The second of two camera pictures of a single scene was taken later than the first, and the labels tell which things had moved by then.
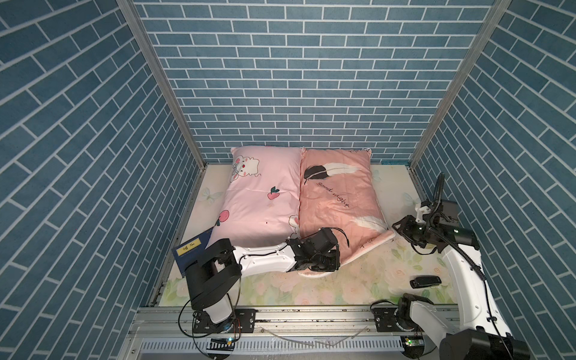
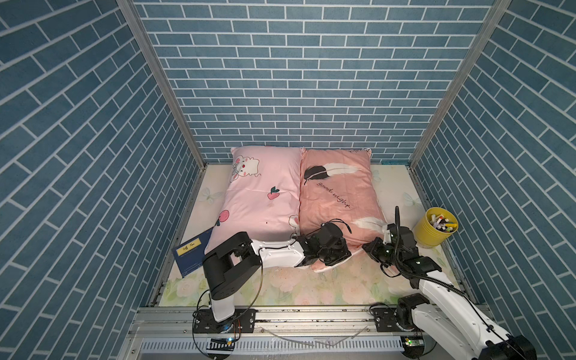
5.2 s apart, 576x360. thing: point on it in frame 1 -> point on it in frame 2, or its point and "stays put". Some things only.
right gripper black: [405, 222] -> [371, 250]
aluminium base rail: [170, 333] stays put
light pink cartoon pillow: [262, 205] stays put
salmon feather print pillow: [338, 190] stays put
